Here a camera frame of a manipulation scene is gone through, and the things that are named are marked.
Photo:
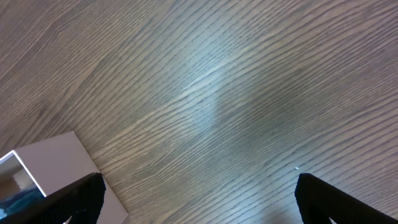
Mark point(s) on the teal toothpaste tube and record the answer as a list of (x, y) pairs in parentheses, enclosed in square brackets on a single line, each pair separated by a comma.
[(20, 201)]

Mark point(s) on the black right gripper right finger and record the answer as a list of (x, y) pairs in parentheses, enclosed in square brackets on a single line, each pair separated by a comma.
[(321, 203)]

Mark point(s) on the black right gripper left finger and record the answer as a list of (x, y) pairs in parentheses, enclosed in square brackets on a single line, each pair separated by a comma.
[(80, 202)]

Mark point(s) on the white cardboard box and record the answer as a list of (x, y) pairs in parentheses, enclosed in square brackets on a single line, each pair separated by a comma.
[(55, 163)]

